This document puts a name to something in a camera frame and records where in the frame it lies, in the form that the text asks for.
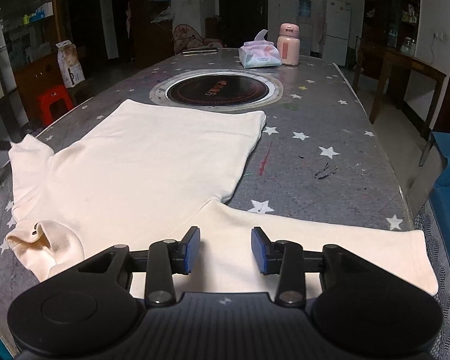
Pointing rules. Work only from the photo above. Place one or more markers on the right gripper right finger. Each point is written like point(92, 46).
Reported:
point(282, 258)

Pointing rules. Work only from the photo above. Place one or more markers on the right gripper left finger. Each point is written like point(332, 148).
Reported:
point(165, 259)

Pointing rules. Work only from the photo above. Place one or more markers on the red plastic stool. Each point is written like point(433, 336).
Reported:
point(53, 103)

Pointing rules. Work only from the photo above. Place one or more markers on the white paper bag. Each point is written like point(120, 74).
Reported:
point(69, 64)

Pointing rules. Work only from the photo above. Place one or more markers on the blue sofa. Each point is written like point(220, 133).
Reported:
point(434, 219)

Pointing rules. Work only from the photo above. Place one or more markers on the round induction cooker plate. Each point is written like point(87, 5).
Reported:
point(220, 90)

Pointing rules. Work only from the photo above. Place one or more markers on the soft tissue pack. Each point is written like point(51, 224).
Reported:
point(259, 53)

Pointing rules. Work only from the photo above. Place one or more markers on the dark flat phone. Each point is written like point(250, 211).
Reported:
point(199, 51)

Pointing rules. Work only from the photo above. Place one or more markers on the pink thermos bottle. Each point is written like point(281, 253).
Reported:
point(288, 44)

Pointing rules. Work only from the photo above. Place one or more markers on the dark wooden side table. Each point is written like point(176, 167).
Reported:
point(393, 81)

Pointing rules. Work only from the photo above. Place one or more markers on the water dispenser with bottle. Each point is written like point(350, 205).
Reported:
point(305, 24)

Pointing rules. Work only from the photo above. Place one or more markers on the white refrigerator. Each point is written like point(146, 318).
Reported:
point(336, 18)

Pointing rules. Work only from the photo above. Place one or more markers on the dark wooden display cabinet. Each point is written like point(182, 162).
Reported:
point(389, 23)

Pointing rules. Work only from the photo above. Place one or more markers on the dark wooden wall shelf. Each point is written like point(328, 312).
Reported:
point(109, 35)

